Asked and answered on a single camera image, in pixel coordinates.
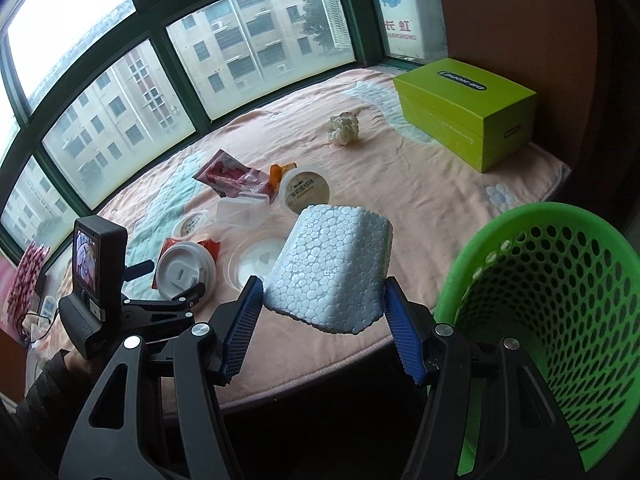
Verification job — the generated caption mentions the pink patterned bag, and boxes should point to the pink patterned bag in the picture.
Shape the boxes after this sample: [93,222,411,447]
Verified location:
[1,242,50,344]

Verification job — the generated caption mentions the white coffee cup lid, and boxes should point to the white coffee cup lid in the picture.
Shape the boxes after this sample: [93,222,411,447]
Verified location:
[155,240,218,311]

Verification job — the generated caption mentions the red orange snack wrapper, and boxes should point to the red orange snack wrapper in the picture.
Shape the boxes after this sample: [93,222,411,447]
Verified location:
[150,237,222,290]

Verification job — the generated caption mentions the orange peel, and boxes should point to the orange peel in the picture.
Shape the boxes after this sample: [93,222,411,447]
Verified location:
[269,162,297,192]

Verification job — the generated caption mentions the green plastic mesh wastebasket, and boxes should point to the green plastic mesh wastebasket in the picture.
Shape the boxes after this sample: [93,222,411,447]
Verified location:
[434,202,639,478]

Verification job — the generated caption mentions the round pudding cup brown label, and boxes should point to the round pudding cup brown label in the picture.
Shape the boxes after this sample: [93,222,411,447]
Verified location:
[278,166,332,216]

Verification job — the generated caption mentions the camera with screen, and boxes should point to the camera with screen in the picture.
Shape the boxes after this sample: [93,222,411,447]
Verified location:
[72,216,128,322]

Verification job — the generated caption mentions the person left hand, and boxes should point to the person left hand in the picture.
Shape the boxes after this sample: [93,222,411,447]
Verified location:
[64,349,101,377]

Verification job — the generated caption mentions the brown wooden cabinet panel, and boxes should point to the brown wooden cabinet panel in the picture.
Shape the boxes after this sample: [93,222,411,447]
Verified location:
[442,0,598,166]

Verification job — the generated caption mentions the lime green cardboard box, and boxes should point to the lime green cardboard box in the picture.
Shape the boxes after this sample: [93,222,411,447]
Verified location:
[393,58,537,172]

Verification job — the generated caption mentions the clear round plastic bowl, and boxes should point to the clear round plastic bowl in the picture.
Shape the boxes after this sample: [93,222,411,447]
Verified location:
[224,229,288,290]

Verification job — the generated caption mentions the pink snack wrapper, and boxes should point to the pink snack wrapper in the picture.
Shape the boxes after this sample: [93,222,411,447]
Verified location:
[193,150,276,202]

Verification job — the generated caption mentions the crumpled white tissue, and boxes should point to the crumpled white tissue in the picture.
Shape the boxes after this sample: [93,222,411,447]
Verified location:
[329,112,359,146]

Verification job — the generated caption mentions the clear square plastic container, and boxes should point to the clear square plastic container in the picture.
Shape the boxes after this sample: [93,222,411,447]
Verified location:
[215,193,270,229]

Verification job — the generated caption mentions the small round sauce cup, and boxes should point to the small round sauce cup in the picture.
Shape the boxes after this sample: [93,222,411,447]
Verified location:
[171,209,209,240]

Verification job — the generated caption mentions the white styrofoam block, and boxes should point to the white styrofoam block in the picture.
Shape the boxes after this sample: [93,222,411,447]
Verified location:
[264,205,393,335]

